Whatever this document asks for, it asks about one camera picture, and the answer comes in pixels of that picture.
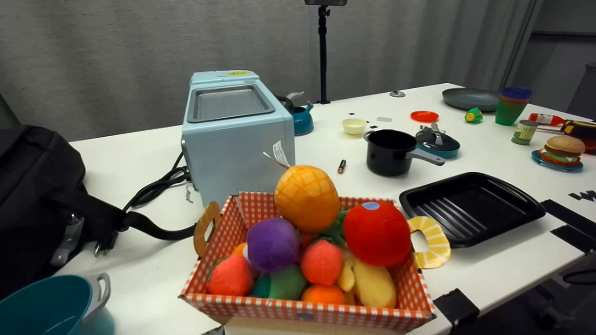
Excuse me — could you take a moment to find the orange plush pineapple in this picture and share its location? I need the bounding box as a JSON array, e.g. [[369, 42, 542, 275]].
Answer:
[[274, 165, 341, 232]]

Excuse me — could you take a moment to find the small green toy can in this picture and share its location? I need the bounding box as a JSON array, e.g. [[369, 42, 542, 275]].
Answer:
[[512, 119, 538, 145]]

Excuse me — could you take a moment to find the green yellow toy fruit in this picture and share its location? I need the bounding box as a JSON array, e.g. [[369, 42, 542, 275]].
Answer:
[[463, 107, 484, 124]]

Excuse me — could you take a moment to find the small teal pot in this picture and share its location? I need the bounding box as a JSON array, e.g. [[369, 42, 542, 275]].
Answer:
[[279, 91, 313, 135]]

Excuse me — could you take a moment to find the teal frying pan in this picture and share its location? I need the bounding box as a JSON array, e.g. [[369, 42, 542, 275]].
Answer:
[[417, 133, 460, 160]]

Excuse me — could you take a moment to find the dark grey plate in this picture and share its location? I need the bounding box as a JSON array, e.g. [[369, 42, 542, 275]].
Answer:
[[441, 87, 499, 113]]

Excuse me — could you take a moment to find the black backpack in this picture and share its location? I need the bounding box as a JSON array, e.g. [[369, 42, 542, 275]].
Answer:
[[0, 94, 193, 297]]

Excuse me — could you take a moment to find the small cream bowl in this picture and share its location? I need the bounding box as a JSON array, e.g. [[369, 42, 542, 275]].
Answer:
[[342, 117, 367, 135]]

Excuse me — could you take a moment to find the black pot with grey handle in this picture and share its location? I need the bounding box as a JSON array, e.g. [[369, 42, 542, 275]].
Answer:
[[363, 128, 445, 176]]

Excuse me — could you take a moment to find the purple plush fruit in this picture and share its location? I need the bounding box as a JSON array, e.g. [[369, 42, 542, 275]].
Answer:
[[246, 217, 300, 271]]

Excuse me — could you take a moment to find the large teal pot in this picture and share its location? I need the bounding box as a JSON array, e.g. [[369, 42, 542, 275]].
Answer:
[[0, 273, 115, 335]]

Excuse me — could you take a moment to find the red checkered fruit basket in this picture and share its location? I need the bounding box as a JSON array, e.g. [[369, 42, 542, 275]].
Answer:
[[180, 191, 434, 333]]

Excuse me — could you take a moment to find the light blue toaster oven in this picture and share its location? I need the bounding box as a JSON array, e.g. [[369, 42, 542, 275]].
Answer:
[[180, 70, 294, 204]]

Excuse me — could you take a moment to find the orange round lid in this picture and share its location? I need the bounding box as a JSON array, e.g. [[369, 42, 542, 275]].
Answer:
[[409, 109, 439, 122]]

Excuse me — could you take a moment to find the red and white tube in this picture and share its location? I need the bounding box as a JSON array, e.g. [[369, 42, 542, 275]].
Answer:
[[527, 113, 566, 128]]

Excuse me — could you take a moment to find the black camera tripod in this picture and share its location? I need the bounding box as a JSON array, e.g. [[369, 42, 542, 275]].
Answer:
[[303, 0, 348, 104]]

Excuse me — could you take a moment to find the red plush tomato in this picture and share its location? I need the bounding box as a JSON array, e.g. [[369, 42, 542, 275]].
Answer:
[[342, 200, 411, 267]]

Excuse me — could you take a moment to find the green plastic cup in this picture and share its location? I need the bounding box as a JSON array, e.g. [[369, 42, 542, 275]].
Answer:
[[495, 87, 532, 126]]

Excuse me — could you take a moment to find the black grill tray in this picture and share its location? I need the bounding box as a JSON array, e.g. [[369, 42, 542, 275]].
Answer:
[[398, 171, 545, 247]]

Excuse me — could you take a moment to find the teal plate under burger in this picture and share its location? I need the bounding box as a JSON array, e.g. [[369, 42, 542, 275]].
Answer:
[[531, 150, 583, 173]]

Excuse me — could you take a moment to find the toy hamburger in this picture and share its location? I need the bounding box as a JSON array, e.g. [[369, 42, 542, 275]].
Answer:
[[538, 135, 585, 167]]

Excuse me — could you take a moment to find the yellow pineapple slice toy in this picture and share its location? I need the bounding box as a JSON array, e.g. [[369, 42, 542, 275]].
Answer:
[[408, 215, 450, 269]]

